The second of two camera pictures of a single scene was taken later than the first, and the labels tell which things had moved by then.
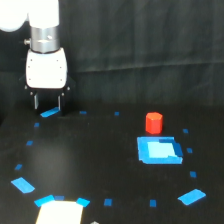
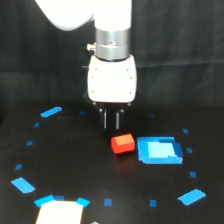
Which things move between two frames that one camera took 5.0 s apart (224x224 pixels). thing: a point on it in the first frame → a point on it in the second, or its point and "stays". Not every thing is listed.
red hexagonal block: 154,123 → 123,143
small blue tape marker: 18,166 stays
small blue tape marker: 152,203 stays
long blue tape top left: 50,112 stays
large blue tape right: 191,196 stays
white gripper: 46,71 → 112,81
